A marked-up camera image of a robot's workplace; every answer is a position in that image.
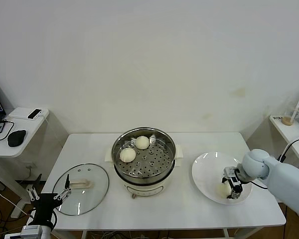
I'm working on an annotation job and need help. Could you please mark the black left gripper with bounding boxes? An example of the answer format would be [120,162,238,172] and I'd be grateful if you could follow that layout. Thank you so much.
[26,173,73,227]

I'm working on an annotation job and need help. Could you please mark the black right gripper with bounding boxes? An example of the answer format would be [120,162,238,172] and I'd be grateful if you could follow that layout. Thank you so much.
[221,168,244,201]

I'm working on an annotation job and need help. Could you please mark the white steamed baozi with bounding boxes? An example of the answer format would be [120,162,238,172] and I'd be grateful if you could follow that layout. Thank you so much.
[119,147,137,163]
[215,183,232,199]
[135,135,150,150]

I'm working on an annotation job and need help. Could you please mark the round glass pot lid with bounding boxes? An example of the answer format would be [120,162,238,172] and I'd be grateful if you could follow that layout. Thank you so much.
[52,163,110,216]

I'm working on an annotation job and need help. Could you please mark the perforated steel steamer basket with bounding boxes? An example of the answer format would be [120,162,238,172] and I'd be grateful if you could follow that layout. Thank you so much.
[112,127,177,181]

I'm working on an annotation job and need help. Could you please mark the round white plate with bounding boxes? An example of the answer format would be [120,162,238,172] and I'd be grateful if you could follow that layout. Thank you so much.
[191,151,253,205]

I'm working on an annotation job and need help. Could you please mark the white side table with laptop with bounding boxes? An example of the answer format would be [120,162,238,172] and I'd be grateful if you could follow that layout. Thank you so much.
[0,106,70,219]

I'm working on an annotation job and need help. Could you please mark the black computer mouse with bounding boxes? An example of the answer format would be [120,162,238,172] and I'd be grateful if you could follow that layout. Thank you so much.
[7,129,27,147]

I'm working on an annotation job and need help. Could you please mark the black and white phone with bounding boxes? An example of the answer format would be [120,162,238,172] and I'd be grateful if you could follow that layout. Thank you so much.
[27,108,44,120]

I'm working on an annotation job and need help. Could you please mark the cream electric cooking pot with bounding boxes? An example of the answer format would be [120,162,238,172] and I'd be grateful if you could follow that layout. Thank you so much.
[105,144,184,200]

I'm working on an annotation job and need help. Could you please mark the flat white box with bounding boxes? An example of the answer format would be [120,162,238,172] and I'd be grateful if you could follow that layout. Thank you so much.
[8,107,50,120]

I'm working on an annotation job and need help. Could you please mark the clear plastic drink cup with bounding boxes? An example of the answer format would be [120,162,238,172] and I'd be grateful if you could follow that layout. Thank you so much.
[282,104,299,126]

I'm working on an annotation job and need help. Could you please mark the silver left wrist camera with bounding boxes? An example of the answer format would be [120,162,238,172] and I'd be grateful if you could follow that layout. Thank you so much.
[4,225,43,239]

